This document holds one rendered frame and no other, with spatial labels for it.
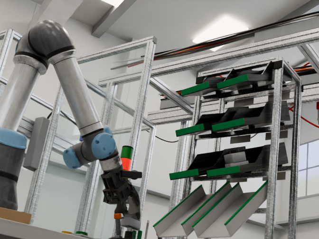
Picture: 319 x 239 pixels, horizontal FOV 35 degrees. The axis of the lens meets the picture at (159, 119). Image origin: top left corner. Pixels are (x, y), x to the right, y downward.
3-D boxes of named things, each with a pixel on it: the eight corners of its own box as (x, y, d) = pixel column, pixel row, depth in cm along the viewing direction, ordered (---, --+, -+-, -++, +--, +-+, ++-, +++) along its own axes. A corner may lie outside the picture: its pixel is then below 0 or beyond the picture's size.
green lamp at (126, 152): (126, 157, 211) (128, 146, 213) (117, 158, 214) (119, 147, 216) (134, 160, 215) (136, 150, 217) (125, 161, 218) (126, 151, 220)
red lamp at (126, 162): (124, 168, 209) (126, 157, 211) (115, 169, 212) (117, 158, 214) (132, 172, 213) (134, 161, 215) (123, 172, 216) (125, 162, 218)
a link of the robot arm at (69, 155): (71, 146, 162) (98, 133, 168) (57, 151, 171) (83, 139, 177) (82, 168, 162) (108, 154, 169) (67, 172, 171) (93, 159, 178)
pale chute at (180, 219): (187, 236, 153) (182, 224, 153) (158, 237, 163) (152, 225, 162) (234, 192, 173) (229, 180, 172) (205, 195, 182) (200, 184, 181)
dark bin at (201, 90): (209, 88, 175) (205, 67, 176) (182, 96, 184) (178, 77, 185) (255, 87, 195) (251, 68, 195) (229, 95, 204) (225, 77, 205)
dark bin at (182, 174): (198, 176, 162) (194, 153, 163) (170, 180, 172) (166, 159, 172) (249, 166, 182) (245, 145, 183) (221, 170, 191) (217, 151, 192)
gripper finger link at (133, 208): (131, 225, 180) (119, 203, 179) (140, 217, 184) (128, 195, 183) (137, 224, 178) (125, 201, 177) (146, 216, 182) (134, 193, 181)
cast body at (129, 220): (129, 225, 179) (132, 206, 182) (119, 225, 182) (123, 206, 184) (143, 231, 185) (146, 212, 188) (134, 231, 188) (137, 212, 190)
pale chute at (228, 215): (231, 237, 145) (225, 224, 144) (197, 238, 154) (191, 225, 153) (275, 190, 164) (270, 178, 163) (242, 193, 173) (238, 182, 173)
